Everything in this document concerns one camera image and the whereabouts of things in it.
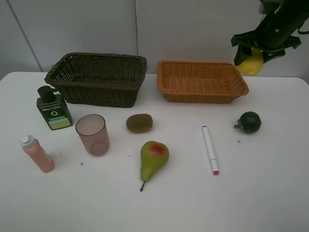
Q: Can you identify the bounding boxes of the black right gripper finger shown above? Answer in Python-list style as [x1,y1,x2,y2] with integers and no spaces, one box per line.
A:
[262,50,285,64]
[234,45,252,65]

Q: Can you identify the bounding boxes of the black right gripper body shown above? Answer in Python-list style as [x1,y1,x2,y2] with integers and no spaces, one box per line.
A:
[231,7,302,52]

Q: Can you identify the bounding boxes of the yellow lemon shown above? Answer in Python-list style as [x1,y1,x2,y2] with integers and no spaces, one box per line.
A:
[238,48,264,76]

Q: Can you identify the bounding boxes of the dark green mangosteen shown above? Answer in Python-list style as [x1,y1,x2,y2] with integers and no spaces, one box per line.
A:
[234,112,262,134]

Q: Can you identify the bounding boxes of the white marker pink caps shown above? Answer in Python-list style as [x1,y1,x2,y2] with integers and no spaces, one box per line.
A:
[202,126,220,176]

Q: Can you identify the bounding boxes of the brown kiwi fruit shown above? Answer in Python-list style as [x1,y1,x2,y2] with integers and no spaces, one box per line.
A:
[126,114,153,133]

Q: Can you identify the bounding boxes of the green pear red blush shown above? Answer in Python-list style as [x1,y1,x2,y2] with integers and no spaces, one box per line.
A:
[140,141,169,192]

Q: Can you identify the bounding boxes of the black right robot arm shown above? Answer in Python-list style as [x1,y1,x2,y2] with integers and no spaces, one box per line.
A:
[231,0,309,66]

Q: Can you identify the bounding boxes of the orange wicker basket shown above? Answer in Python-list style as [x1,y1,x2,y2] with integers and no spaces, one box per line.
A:
[157,61,249,104]

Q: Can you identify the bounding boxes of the dark brown wicker basket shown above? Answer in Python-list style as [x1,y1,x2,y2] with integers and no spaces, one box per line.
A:
[44,52,147,108]

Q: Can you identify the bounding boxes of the translucent pink plastic cup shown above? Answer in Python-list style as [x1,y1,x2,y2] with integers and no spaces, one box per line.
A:
[75,114,110,157]

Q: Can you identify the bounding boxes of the dark green pump bottle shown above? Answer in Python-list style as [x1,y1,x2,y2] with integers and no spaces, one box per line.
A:
[36,86,73,131]

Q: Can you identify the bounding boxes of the pink bottle white cap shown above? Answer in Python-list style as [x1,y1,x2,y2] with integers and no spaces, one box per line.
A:
[20,135,55,173]

